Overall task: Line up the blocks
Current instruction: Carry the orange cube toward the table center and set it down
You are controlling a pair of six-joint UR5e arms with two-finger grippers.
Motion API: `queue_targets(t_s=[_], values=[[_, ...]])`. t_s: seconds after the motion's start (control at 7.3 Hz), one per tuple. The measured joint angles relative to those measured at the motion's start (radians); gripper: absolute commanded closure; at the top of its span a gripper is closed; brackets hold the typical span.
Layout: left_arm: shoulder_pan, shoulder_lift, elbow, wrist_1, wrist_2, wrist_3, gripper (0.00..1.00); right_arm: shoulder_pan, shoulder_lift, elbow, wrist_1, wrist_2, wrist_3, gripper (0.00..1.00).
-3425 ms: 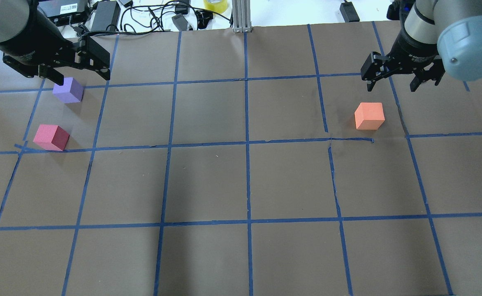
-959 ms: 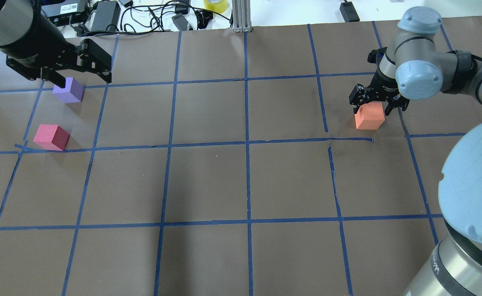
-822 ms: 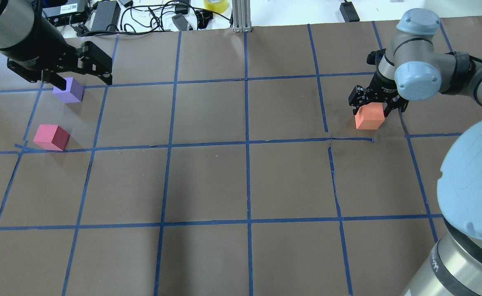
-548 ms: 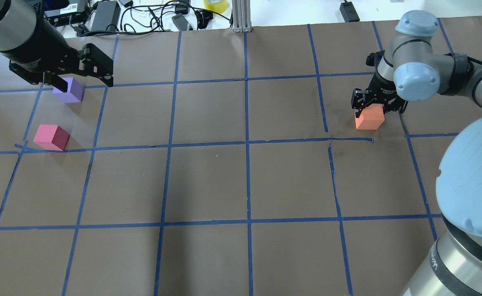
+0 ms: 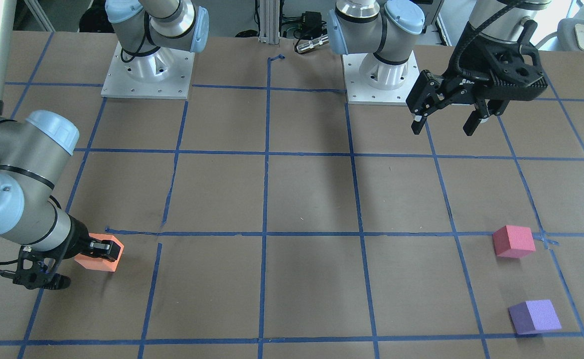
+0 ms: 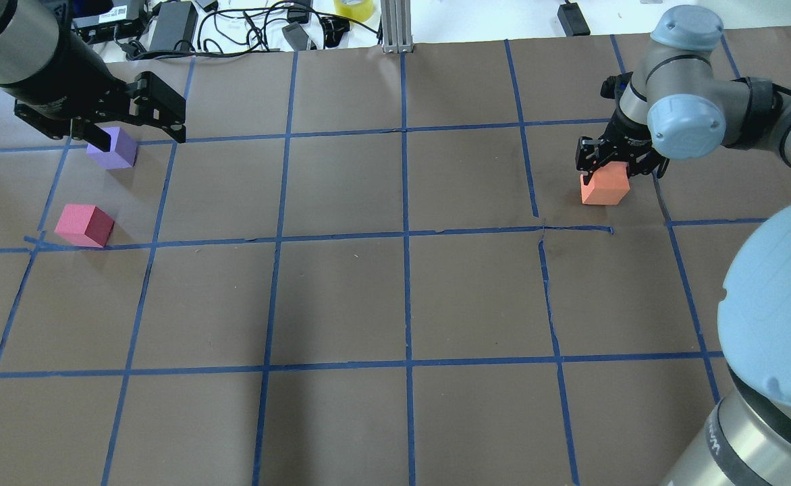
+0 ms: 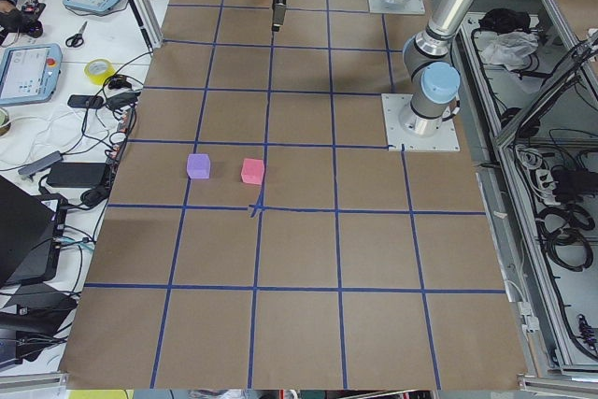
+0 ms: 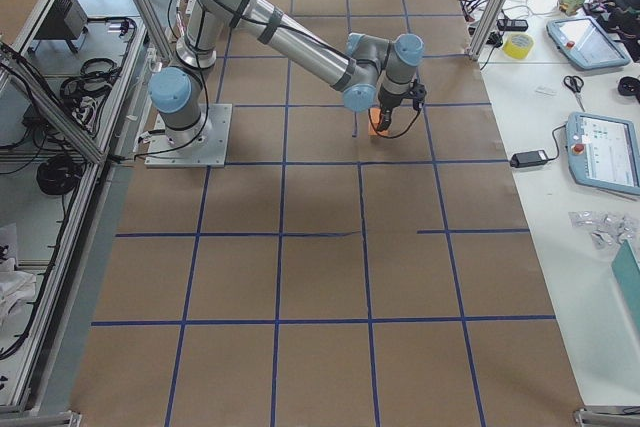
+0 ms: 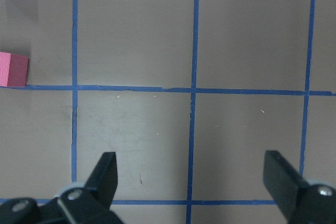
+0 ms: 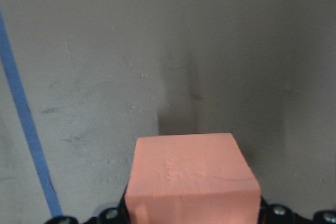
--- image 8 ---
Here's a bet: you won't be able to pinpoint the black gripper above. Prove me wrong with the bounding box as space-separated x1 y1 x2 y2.
378 79 427 133

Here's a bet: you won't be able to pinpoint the orange foam block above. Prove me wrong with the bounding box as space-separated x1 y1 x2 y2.
368 107 388 137

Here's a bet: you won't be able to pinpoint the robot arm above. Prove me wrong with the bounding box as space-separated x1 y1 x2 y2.
148 0 426 150

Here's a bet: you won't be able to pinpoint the black phone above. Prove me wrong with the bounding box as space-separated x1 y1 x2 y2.
496 18 529 32

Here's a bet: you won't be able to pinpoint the yellow tape roll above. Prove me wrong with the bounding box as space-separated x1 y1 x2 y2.
503 32 534 60

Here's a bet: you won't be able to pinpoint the black power adapter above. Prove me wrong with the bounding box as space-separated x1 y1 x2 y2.
509 149 550 168

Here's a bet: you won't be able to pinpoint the brown paper table cover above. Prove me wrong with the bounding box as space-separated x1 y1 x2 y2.
70 0 581 426

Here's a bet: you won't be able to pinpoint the far teach pendant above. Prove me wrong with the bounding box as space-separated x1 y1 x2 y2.
546 17 630 71

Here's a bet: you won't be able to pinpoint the teach pendant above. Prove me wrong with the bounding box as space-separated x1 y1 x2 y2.
546 17 630 71
565 112 639 196

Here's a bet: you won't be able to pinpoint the near teach pendant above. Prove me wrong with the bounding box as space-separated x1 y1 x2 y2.
565 112 639 196

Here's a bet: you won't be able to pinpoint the bag of screws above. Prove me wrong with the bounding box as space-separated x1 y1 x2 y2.
568 211 639 249

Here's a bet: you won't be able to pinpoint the teal box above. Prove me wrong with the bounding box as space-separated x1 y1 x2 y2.
611 240 640 327

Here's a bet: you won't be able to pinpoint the white crumpled cloth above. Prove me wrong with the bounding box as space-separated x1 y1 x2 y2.
0 224 39 318

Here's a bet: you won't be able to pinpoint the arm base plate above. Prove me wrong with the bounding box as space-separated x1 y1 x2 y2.
145 103 233 168

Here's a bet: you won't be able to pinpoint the black handled scissors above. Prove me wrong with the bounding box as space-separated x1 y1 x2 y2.
563 75 585 112

